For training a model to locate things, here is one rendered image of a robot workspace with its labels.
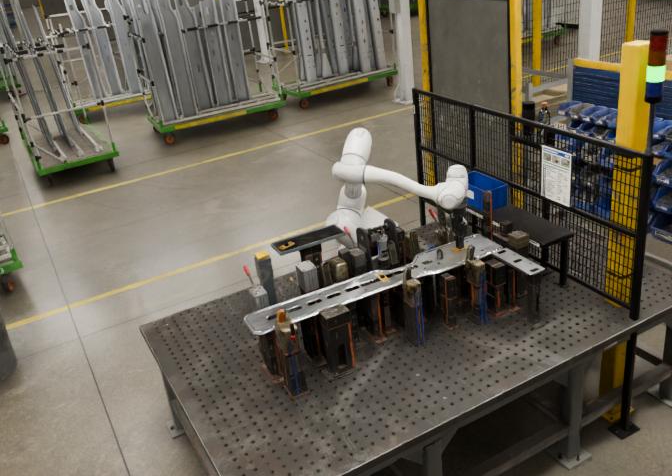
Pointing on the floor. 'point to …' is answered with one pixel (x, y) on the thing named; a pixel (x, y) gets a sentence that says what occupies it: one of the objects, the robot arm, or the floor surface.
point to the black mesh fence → (552, 205)
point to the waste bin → (6, 351)
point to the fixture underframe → (563, 429)
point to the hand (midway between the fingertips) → (459, 241)
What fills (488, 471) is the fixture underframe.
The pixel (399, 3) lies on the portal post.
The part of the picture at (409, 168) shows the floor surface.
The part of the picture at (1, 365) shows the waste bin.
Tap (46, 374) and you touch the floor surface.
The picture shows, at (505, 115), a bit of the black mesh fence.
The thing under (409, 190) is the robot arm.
